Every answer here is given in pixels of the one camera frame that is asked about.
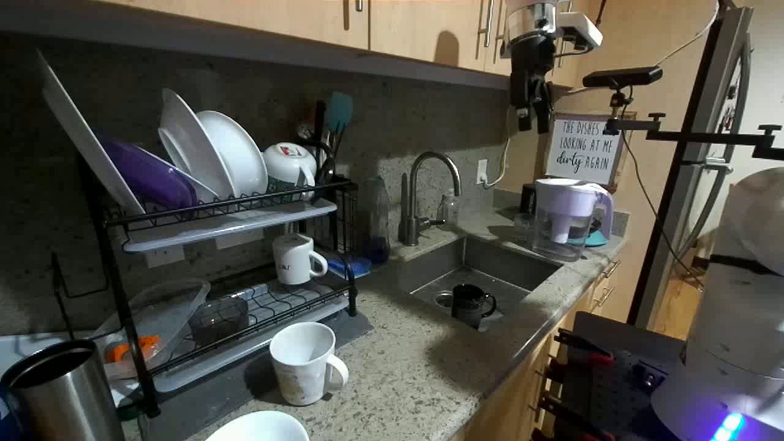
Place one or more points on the wooden base cabinet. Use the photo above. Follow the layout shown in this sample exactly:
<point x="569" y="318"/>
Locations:
<point x="523" y="400"/>

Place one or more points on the small white bowl red print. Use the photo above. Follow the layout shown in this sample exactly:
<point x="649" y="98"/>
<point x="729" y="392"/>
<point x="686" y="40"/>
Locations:
<point x="288" y="162"/>

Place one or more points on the white wall outlet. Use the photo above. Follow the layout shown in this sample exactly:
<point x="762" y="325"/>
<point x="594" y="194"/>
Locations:
<point x="484" y="173"/>

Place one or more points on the grey metal post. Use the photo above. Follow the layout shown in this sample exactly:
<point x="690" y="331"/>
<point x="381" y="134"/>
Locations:
<point x="724" y="82"/>

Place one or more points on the stainless steel tumbler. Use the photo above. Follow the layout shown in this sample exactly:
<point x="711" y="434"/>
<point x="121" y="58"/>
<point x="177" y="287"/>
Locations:
<point x="64" y="400"/>

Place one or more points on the clear plastic container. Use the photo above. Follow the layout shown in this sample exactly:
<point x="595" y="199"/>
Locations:
<point x="162" y="309"/>

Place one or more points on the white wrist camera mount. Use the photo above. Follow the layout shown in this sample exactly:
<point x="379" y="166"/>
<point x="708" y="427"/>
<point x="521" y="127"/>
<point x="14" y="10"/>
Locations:
<point x="582" y="30"/>

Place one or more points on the chrome kitchen faucet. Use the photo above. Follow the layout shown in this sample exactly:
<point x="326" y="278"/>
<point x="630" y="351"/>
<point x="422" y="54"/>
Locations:
<point x="417" y="198"/>

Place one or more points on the white bowl with flower print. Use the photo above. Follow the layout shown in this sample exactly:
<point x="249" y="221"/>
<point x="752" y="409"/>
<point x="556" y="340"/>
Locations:
<point x="261" y="430"/>

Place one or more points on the black camera stand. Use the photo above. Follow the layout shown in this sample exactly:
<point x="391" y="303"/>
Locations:
<point x="695" y="136"/>

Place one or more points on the black stereo camera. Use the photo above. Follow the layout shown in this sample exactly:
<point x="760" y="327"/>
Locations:
<point x="624" y="76"/>

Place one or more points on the purple plate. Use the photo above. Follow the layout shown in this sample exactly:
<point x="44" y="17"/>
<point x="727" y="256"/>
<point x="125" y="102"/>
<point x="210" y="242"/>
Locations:
<point x="151" y="176"/>

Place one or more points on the framed white text sign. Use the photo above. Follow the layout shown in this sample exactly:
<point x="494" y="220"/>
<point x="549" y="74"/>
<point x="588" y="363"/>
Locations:
<point x="582" y="150"/>

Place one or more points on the teal silicone spatula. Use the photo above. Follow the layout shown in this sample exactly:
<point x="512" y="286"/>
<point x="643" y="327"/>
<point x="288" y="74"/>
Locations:
<point x="339" y="112"/>

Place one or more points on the large speckled white mug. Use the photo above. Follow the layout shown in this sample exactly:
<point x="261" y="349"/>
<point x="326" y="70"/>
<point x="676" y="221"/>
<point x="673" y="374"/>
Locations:
<point x="299" y="369"/>

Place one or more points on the wooden wall cabinets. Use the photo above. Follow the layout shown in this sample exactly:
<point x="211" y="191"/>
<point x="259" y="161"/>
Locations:
<point x="326" y="16"/>

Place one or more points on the black kitchen utensil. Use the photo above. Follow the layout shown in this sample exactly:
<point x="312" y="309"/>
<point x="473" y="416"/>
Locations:
<point x="319" y="139"/>

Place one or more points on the plain white deep bowl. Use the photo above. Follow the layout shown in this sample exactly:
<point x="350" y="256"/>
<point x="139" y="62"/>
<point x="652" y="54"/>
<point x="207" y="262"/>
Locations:
<point x="240" y="156"/>

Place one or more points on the steel kitchen sink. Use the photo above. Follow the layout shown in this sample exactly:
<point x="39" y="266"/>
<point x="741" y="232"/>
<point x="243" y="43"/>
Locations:
<point x="505" y="266"/>

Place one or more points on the dark glass bowl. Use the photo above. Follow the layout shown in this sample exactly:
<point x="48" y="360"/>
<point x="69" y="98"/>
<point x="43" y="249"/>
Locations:
<point x="218" y="320"/>

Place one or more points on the white water filter pitcher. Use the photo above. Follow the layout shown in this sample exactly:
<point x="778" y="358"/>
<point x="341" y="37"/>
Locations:
<point x="564" y="210"/>

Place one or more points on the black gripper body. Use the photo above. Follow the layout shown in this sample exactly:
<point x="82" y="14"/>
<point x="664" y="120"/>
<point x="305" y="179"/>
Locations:
<point x="529" y="70"/>

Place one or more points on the orange object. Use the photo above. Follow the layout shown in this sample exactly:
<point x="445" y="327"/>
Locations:
<point x="131" y="349"/>

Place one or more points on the small white mug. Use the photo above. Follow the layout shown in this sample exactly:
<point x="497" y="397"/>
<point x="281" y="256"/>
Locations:
<point x="292" y="261"/>

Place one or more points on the white round plate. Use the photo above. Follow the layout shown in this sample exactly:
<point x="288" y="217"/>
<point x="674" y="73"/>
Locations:
<point x="191" y="142"/>

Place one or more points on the blue container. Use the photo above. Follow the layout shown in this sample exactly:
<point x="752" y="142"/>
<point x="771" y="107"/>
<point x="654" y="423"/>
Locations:
<point x="5" y="421"/>

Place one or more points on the black two-tier dish rack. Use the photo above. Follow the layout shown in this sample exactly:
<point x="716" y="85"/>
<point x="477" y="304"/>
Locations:
<point x="124" y="303"/>

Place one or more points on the black pegboard with tools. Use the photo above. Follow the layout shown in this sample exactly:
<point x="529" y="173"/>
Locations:
<point x="613" y="383"/>

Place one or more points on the large white rectangular plate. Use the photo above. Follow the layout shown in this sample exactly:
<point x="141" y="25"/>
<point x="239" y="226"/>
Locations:
<point x="86" y="136"/>

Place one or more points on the black mug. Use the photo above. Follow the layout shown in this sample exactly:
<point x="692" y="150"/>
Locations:
<point x="472" y="304"/>

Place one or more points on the grey rack drip tray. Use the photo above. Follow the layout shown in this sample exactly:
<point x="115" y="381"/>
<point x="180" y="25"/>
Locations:
<point x="222" y="223"/>
<point x="277" y="307"/>

